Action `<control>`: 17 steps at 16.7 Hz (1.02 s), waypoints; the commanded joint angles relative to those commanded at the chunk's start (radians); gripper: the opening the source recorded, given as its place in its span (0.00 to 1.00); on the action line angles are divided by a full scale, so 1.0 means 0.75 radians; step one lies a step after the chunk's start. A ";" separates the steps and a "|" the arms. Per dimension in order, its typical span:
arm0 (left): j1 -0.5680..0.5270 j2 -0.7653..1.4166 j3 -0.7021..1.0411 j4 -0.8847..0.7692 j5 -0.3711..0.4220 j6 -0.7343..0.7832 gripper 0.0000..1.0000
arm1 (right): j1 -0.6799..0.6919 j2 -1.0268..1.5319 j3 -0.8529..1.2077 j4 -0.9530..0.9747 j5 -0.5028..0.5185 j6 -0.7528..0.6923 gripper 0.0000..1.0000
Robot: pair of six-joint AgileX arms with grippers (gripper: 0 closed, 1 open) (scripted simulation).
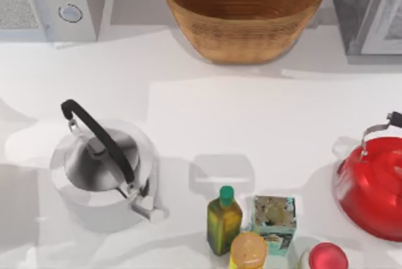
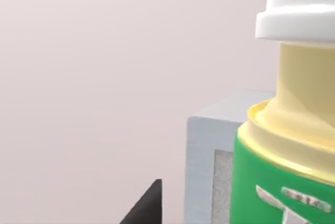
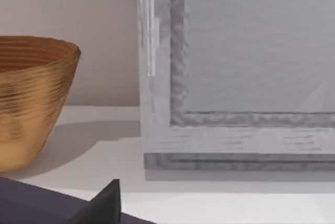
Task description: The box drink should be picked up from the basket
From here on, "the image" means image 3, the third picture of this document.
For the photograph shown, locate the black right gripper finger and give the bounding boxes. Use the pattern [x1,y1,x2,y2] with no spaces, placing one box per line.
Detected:
[69,178,122,224]

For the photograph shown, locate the dark flat block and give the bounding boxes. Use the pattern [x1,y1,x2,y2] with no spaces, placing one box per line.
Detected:
[0,176,158,224]

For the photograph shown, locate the brown wooden bowl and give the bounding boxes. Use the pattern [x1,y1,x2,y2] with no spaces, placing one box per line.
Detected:
[0,35,82,173]

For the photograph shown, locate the grey cabinet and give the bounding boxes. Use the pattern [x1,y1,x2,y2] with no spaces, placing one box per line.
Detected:
[136,0,335,182]

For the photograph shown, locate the long pale metal handle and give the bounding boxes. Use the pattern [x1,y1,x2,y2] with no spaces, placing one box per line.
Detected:
[145,0,161,77]

